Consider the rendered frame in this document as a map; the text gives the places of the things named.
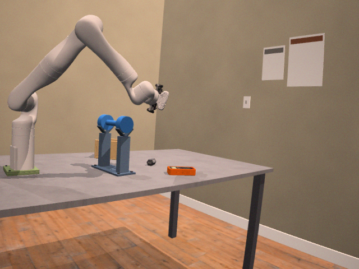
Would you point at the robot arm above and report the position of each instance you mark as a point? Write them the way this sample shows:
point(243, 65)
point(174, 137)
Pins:
point(87, 33)

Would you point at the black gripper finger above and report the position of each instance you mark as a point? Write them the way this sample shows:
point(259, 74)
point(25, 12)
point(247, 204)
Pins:
point(159, 87)
point(151, 108)

